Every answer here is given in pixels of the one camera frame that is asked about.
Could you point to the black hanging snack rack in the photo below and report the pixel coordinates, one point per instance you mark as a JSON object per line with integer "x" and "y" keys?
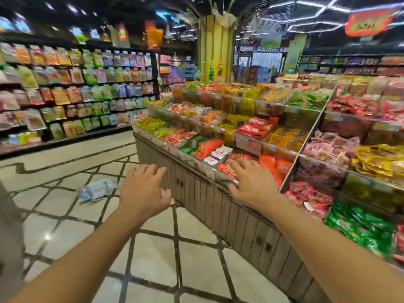
{"x": 79, "y": 139}

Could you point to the pile of dark red packets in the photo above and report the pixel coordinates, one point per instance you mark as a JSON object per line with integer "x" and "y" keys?
{"x": 353, "y": 107}

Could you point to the person's left forearm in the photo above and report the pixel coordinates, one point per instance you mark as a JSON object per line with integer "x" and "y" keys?
{"x": 79, "y": 268}

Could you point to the pile of red white-label bags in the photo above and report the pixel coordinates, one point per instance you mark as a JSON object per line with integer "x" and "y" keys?
{"x": 255, "y": 127}

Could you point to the rows of hanging snack pouches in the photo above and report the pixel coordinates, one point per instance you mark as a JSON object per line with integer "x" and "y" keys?
{"x": 63, "y": 94}

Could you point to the pile of white snack packets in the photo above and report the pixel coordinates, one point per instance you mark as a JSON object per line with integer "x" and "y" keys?
{"x": 217, "y": 154}

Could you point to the pile of green leafy packets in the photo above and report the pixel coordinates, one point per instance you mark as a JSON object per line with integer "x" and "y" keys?
{"x": 306, "y": 100}

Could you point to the person's right hand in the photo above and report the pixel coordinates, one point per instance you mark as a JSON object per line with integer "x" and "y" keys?
{"x": 255, "y": 186}

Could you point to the pile of yellow dark-print packets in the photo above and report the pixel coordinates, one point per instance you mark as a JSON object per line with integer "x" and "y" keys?
{"x": 233, "y": 121}

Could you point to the dark long goods shelving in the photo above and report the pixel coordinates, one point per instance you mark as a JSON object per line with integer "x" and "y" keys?
{"x": 347, "y": 64}

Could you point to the pile of red candy packets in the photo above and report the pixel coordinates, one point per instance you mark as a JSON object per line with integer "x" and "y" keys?
{"x": 309, "y": 198}

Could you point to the wooden acrylic-bin snack stand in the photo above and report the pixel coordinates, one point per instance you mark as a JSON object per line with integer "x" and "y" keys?
{"x": 240, "y": 230}

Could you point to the yellow striped pillar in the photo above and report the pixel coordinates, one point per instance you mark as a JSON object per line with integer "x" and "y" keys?
{"x": 214, "y": 53}

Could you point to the pile of orange black-print packets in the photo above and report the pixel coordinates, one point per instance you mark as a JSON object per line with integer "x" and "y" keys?
{"x": 178, "y": 137}

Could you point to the pile of orange-red snack packets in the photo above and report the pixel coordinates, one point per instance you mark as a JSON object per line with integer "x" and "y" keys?
{"x": 208, "y": 149}

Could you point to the red glowing ceiling sign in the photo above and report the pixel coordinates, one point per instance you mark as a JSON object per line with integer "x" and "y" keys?
{"x": 369, "y": 23}

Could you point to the pile of brown snack packets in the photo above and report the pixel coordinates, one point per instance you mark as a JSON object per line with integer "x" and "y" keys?
{"x": 331, "y": 148}

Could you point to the person's right forearm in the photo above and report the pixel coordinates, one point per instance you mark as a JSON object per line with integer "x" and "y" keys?
{"x": 331, "y": 258}

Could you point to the red and yellow poster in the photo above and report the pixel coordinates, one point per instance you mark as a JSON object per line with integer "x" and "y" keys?
{"x": 121, "y": 33}

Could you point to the pile of scourer packets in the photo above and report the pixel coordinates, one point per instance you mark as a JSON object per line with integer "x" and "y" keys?
{"x": 94, "y": 190}

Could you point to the pile of bright red snack packets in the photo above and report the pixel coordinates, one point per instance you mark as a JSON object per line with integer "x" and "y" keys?
{"x": 225, "y": 168}

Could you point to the pile of glossy orange packets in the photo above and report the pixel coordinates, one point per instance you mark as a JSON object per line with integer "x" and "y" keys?
{"x": 277, "y": 167}

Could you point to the pile of yellow stick snacks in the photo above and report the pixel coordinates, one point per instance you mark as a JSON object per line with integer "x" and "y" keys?
{"x": 159, "y": 103}

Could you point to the pile of yellow candy packets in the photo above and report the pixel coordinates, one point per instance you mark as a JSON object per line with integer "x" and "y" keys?
{"x": 378, "y": 164}

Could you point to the pile of yellow-green snack packets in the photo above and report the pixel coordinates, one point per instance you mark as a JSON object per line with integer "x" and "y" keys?
{"x": 151, "y": 124}

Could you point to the pile of amber snack packets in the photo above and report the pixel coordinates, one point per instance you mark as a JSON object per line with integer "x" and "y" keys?
{"x": 287, "y": 140}

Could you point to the pile of dark green snack packets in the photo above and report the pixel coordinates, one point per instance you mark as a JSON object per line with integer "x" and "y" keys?
{"x": 192, "y": 146}

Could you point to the white hanging fish decoration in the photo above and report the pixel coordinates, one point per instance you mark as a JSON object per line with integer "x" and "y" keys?
{"x": 225, "y": 17}
{"x": 192, "y": 18}

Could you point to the person's left hand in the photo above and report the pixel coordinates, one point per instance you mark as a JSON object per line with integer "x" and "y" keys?
{"x": 142, "y": 195}

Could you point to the pink and blue goods shelving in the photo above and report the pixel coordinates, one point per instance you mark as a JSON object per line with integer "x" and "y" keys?
{"x": 172, "y": 75}

